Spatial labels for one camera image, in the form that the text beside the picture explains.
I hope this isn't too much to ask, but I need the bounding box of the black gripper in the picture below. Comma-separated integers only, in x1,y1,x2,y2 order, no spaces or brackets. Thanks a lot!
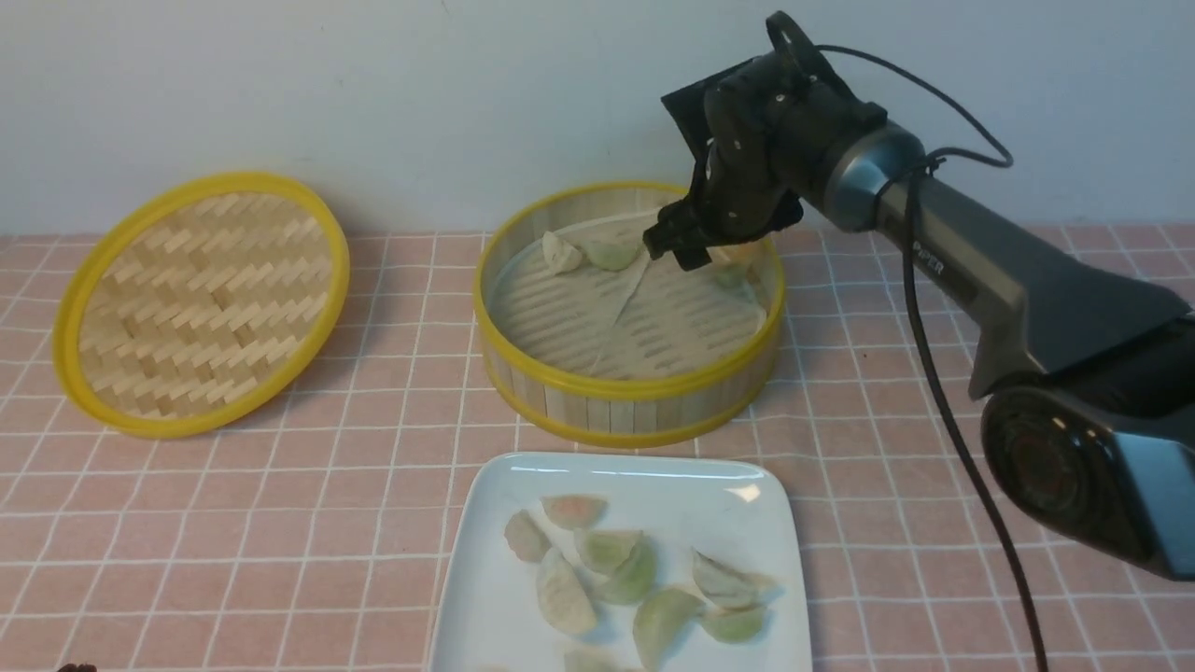
641,11,888,271

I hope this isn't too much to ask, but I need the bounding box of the bamboo steamer basket yellow rim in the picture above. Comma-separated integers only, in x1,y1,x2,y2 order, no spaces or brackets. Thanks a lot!
472,181,785,448

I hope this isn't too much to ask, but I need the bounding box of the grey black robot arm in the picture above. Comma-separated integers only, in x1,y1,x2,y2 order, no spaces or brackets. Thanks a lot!
643,11,1194,581

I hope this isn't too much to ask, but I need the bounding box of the pink dumpling on plate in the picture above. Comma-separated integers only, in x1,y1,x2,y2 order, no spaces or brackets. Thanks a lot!
541,494,609,531

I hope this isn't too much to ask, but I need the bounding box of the pale green dumpling plate centre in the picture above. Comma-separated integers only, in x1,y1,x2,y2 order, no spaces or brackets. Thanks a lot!
572,529,643,578

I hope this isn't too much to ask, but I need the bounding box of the beige dumpling plate left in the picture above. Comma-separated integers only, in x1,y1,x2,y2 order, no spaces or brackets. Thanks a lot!
503,508,554,563

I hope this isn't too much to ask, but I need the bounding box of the white square plate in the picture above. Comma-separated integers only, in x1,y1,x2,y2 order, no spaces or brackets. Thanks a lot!
428,454,814,671

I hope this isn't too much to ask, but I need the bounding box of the white pleated dumpling plate right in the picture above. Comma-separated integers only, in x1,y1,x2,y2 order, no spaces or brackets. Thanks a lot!
691,549,780,609

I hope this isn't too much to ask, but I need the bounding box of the pale long dumpling on plate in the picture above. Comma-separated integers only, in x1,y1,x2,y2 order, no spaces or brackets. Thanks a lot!
535,548,598,637

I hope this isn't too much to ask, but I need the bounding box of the large green dumpling plate bottom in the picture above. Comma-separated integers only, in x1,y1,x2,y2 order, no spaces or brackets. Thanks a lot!
632,586,705,671

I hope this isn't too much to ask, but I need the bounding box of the small green dumpling plate right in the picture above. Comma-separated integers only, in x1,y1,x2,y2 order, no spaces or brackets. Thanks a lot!
699,604,768,644

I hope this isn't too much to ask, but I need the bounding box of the dumpling at plate bottom edge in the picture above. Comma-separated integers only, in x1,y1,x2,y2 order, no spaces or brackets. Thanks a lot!
562,648,635,672

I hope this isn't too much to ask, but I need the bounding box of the small green dumpling steamer right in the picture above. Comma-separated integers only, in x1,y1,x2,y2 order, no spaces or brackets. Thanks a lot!
713,262,752,292

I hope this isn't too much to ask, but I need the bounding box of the green dumpling in steamer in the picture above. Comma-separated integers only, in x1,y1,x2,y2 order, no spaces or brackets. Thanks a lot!
582,242,641,273

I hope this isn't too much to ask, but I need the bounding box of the white steamer liner cloth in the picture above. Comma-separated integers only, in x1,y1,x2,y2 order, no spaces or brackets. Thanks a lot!
482,209,776,380

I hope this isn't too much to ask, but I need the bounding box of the pale white dumpling in steamer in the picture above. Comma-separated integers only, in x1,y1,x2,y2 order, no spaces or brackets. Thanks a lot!
541,231,586,276

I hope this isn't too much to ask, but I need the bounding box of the pink checkered tablecloth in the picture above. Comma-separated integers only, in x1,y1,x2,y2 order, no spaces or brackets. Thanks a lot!
0,224,1195,672

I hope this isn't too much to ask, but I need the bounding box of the bamboo steamer lid yellow rim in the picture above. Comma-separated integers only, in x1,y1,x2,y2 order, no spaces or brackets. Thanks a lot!
51,172,351,440

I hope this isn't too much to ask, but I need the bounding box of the black cable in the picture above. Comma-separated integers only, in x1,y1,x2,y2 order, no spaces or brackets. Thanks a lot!
814,44,1050,672

